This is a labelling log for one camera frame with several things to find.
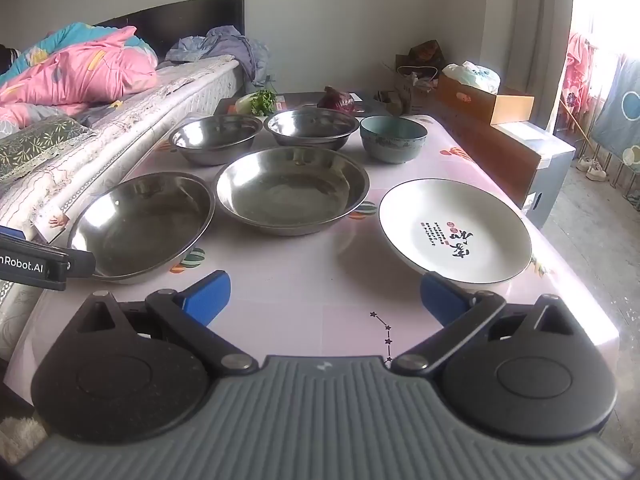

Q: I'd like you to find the white fluffy rug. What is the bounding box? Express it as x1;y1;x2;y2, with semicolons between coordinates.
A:
0;415;48;466

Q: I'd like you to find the grey-blue clothes pile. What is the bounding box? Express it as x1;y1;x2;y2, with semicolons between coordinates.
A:
160;26;271;88

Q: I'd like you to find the white printed ceramic plate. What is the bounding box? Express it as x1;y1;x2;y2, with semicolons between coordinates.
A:
378;179;532;285

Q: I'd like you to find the red cabbage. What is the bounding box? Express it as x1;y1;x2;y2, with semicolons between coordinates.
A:
317;86;356;112

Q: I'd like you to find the small picture card packet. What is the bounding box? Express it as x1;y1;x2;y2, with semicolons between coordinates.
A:
32;210;68;243

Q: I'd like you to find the green patterned pillow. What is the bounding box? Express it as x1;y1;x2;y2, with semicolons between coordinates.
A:
0;115;98;183

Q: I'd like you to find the dark brown paper bag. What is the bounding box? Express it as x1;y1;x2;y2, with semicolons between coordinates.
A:
407;40;447;68

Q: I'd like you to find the pink hanging garment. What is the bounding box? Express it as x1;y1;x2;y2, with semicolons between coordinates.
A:
562;32;598;121

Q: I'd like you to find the long brown carton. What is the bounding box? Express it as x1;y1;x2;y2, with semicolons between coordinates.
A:
425;90;543;211

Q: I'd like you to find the leafy green cabbage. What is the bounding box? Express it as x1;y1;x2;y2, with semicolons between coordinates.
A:
235;89;277;117

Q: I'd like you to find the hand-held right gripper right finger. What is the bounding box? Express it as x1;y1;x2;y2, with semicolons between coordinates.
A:
391;272;576;377

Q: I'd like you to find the grey white carton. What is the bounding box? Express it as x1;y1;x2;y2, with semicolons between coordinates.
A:
492;121;576;231

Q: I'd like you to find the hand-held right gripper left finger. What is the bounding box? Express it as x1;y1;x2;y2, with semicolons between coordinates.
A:
69;270;259;377

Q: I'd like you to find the blue printed hanging cloth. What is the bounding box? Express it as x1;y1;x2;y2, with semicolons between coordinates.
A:
592;55;640;161

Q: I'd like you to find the open brown cardboard box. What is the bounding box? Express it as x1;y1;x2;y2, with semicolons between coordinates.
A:
437;71;535;126

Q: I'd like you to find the large shallow steel plate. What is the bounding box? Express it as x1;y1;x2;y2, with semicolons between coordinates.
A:
67;172;216;283
216;147;370;236

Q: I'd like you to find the wooden stick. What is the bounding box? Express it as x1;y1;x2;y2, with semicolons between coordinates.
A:
559;95;601;161

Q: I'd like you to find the white plastic bag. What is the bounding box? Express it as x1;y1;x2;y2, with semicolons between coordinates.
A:
442;61;501;95

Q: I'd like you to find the small steel bowl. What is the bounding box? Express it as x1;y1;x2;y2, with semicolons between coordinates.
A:
264;108;359;152
170;115;263;166

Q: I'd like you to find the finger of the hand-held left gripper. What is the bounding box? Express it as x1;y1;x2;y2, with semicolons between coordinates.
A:
64;249;97;280

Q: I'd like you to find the teal ceramic bowl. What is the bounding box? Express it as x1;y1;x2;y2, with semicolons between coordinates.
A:
360;115;428;164

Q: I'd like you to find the white patterned mattress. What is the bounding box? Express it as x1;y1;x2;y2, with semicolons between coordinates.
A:
0;55;241;346

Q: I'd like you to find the pink pillow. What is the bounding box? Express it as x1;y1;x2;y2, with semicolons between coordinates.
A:
0;22;160;121

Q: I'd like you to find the metal drying rack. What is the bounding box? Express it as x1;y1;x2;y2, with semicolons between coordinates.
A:
580;125;640;211

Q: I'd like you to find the black bed headboard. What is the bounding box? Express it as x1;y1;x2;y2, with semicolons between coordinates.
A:
92;0;246;41

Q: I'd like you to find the grey window curtain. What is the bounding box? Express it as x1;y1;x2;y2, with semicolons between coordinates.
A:
515;0;576;131

